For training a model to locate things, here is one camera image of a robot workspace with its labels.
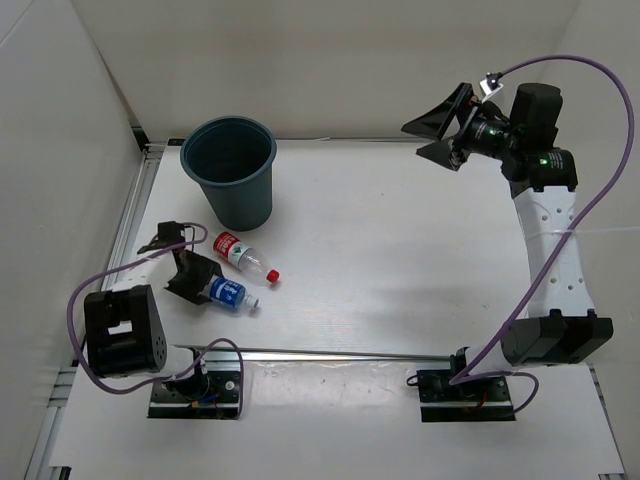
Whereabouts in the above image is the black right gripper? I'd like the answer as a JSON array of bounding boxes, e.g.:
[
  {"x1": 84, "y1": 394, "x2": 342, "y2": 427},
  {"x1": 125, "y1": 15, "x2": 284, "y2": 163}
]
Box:
[{"x1": 401, "y1": 83, "x2": 521, "y2": 172}]

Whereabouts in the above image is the dark teal plastic bin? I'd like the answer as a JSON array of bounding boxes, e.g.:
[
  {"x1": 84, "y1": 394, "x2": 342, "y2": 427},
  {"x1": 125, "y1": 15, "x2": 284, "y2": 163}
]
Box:
[{"x1": 180, "y1": 116, "x2": 277, "y2": 232}]

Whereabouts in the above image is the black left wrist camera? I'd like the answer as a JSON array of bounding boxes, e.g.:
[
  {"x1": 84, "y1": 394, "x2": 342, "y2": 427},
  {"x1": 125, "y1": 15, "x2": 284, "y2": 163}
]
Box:
[{"x1": 137, "y1": 221, "x2": 189, "y2": 255}]

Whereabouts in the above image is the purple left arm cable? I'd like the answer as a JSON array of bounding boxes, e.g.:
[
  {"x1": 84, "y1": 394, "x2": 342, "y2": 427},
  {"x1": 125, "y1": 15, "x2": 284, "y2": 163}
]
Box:
[{"x1": 67, "y1": 222, "x2": 246, "y2": 419}]

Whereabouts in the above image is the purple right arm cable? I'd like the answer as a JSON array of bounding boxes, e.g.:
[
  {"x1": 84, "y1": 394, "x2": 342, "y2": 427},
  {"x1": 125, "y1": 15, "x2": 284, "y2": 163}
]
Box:
[{"x1": 447, "y1": 53, "x2": 636, "y2": 414}]

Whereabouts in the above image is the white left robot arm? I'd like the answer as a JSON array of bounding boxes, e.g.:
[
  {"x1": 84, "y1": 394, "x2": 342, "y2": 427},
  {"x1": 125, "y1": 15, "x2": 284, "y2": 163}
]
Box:
[{"x1": 83, "y1": 284, "x2": 210, "y2": 400}]

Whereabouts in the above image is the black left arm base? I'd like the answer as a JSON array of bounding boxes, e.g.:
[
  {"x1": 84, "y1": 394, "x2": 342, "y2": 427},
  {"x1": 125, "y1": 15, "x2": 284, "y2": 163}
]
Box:
[{"x1": 147, "y1": 352, "x2": 244, "y2": 420}]

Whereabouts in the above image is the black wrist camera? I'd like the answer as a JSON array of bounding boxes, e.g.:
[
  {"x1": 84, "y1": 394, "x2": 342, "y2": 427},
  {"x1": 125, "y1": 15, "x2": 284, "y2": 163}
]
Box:
[
  {"x1": 479, "y1": 72, "x2": 504, "y2": 102},
  {"x1": 137, "y1": 221, "x2": 189, "y2": 255}
]

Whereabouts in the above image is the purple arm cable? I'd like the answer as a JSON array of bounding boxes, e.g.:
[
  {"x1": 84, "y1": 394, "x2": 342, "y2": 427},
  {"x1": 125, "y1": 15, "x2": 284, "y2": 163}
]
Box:
[
  {"x1": 67, "y1": 222, "x2": 246, "y2": 419},
  {"x1": 447, "y1": 53, "x2": 636, "y2": 414}
]

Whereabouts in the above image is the blue label clear bottle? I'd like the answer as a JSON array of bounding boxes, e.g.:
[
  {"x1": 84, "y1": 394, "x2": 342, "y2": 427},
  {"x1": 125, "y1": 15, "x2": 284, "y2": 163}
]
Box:
[{"x1": 199, "y1": 275, "x2": 259, "y2": 311}]

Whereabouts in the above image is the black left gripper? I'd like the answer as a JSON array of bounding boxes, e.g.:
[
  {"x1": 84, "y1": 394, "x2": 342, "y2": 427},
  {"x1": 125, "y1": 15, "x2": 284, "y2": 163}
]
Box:
[{"x1": 164, "y1": 249, "x2": 222, "y2": 305}]

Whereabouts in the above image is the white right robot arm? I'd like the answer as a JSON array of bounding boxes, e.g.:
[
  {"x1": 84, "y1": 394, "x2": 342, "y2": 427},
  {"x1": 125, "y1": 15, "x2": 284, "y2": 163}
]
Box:
[{"x1": 401, "y1": 83, "x2": 613, "y2": 400}]

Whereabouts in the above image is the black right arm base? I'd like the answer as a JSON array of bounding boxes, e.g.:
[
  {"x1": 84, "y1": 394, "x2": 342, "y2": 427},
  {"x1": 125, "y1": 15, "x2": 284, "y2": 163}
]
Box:
[{"x1": 406, "y1": 369, "x2": 515, "y2": 423}]

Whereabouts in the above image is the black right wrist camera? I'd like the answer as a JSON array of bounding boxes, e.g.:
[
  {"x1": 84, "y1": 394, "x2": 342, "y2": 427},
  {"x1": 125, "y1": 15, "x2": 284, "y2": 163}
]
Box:
[{"x1": 479, "y1": 72, "x2": 504, "y2": 102}]

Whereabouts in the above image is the aluminium table front rail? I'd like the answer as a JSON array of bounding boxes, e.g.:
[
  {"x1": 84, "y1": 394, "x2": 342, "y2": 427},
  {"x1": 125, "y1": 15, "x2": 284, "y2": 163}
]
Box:
[{"x1": 174, "y1": 342, "x2": 571, "y2": 364}]

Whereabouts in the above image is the red label clear bottle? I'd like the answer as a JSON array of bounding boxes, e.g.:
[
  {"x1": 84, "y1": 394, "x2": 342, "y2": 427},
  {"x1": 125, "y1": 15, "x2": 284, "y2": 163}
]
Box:
[{"x1": 213, "y1": 231, "x2": 280, "y2": 286}]

